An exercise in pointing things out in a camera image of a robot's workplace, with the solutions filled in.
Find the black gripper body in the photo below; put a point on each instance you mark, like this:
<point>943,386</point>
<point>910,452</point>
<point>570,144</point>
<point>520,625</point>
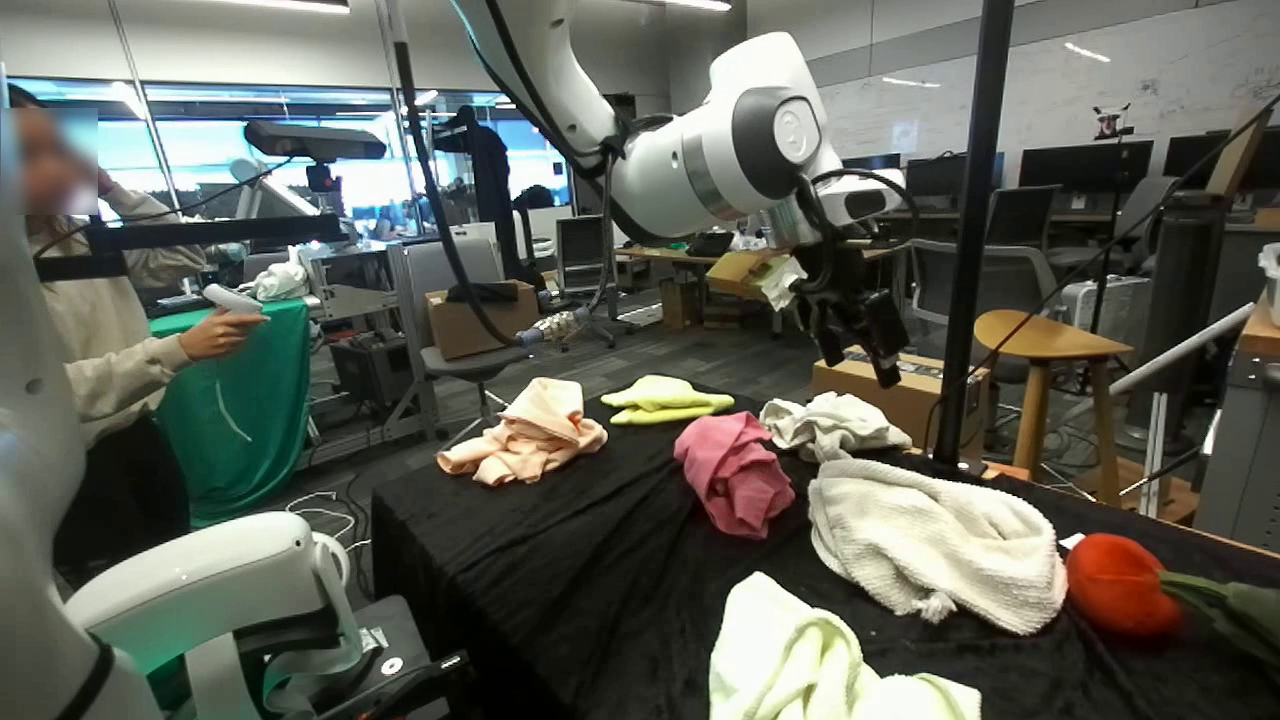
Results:
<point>843,281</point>

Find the white cloth with grey patch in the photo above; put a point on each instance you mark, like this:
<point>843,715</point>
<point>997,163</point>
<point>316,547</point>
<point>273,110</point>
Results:
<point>832,424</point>

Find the yellow cloth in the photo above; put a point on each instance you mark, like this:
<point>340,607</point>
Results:
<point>660,397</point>

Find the large white waffle towel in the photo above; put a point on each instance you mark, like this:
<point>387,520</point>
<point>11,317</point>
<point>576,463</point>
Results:
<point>934,540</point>

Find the orange plush with green stem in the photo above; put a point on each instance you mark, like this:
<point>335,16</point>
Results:
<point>1115,587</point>

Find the white handheld controller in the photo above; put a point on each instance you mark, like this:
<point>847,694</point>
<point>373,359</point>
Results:
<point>228,297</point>

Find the long cardboard box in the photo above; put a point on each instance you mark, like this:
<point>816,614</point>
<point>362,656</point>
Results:
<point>920,393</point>

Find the grey office chair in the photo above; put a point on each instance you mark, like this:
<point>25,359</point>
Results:
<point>466,370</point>
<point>1002,275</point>

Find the black computer monitor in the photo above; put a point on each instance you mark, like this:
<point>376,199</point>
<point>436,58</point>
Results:
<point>1087,167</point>
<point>943,173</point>
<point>1199,152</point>

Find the black vertical pole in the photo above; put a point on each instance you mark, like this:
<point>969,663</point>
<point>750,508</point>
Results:
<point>973,200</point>

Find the wooden stool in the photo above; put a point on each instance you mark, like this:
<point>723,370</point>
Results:
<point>1044,337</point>

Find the pink cloth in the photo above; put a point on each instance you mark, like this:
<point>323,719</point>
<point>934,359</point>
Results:
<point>735,475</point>

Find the wooden office table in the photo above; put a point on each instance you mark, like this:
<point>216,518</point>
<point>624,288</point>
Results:
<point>667,256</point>

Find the silver metal pole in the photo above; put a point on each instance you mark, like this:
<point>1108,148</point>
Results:
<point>1184,350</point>

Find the peach cloth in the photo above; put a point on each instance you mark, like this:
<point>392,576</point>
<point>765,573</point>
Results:
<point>533,440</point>

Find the dark grey cabinet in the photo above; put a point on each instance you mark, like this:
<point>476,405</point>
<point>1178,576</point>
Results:
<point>1192,266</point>

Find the pale green white cloth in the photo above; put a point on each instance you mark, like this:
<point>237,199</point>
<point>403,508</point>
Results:
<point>784,663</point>

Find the black velvet tablecloth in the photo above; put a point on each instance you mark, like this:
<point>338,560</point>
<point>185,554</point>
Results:
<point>602,603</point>

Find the small brown cardboard box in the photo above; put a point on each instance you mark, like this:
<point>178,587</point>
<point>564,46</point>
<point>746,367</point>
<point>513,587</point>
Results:
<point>480,323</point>

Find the grey workbench with wooden top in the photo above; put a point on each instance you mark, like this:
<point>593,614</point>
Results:
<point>1241,440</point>

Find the person in dark clothes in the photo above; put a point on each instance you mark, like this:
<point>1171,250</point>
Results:
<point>484,173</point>

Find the white plastic bag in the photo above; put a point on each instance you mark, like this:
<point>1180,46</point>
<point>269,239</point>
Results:
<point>277,281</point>

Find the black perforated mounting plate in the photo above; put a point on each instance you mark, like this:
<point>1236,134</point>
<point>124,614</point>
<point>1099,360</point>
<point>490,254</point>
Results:
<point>387,683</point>

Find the green table cover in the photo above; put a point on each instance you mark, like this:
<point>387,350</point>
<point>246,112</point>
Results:
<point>246,415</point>

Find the black horizontal bar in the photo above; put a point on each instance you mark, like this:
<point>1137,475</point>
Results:
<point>203,233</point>

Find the person in beige sweater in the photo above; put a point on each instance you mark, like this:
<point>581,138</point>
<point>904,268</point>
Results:
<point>95,373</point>

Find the black stereo camera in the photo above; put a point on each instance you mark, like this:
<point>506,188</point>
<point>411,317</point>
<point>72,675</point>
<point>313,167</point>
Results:
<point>313,140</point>

